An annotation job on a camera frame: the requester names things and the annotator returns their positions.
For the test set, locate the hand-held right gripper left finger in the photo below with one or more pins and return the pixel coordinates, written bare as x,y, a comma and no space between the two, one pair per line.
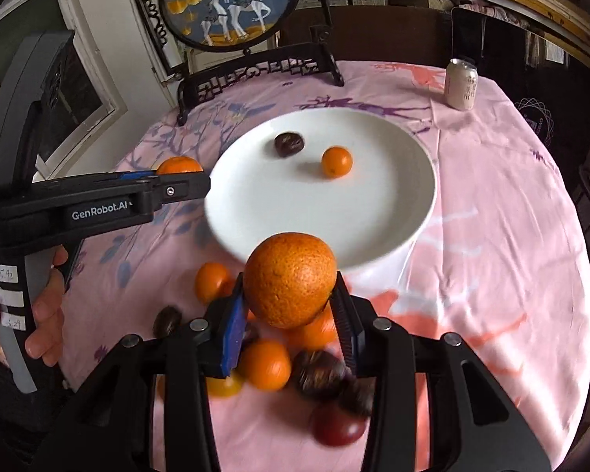
233,337

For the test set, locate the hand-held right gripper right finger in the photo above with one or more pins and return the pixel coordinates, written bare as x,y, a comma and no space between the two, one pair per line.
348,339

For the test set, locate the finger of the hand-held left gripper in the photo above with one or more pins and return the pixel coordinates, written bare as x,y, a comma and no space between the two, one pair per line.
132,175
182,189

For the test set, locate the large orange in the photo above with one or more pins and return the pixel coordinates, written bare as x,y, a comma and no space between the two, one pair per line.
290,280

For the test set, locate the white plate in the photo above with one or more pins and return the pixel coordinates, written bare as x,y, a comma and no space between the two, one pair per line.
324,206

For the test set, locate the person's left hand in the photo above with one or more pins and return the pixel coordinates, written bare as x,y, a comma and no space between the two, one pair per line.
46,305

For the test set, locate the brown chestnut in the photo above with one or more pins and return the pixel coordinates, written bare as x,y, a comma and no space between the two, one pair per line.
358,397
167,320
317,374
288,144

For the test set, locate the small yellow orange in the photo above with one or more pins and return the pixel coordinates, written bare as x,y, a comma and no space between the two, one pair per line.
224,386

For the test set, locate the red tomato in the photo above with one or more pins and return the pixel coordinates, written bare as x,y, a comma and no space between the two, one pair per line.
335,427

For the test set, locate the round deer table screen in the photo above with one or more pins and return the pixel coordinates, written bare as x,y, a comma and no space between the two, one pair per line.
226,0

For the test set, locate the pink printed tablecloth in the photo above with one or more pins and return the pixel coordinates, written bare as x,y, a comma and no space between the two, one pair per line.
496,206

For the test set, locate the white drink can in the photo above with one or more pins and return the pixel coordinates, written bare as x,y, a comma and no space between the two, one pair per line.
462,86

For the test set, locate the white window frame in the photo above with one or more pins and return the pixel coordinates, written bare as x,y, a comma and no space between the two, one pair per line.
86,49

